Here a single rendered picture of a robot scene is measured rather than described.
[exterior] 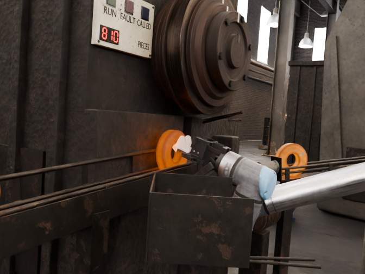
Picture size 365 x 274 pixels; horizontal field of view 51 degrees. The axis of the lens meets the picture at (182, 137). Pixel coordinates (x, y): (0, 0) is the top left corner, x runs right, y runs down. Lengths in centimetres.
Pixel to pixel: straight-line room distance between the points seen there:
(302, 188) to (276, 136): 907
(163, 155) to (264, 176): 34
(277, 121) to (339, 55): 633
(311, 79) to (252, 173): 451
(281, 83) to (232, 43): 901
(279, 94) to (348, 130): 643
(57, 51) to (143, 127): 35
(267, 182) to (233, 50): 50
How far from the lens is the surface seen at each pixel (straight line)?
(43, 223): 91
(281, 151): 178
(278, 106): 1034
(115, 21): 124
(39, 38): 135
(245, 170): 116
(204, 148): 122
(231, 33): 142
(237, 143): 166
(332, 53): 417
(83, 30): 120
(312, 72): 562
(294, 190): 128
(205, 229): 77
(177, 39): 129
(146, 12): 135
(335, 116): 407
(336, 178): 128
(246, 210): 77
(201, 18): 135
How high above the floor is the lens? 87
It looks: 3 degrees down
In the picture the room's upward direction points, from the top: 4 degrees clockwise
